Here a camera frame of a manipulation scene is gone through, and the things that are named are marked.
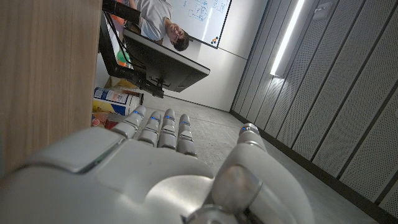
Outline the long ceiling light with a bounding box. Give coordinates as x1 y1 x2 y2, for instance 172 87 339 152
269 0 307 77

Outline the clear cup with items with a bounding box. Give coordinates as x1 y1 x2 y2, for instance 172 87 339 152
91 112 109 128

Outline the black computer monitor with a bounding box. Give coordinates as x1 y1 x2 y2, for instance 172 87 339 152
98 0 211 99

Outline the green round object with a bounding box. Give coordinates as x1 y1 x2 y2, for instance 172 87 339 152
116 49 131 65

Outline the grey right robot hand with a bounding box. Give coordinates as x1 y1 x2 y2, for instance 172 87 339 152
0 105 317 224

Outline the wall whiteboard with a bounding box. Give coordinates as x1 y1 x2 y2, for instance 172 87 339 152
167 0 233 50

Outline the seated person grey shirt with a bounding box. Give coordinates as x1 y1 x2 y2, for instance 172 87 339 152
129 0 190 52

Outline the white wipes canister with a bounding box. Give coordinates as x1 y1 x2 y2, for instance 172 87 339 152
92 86 141 116

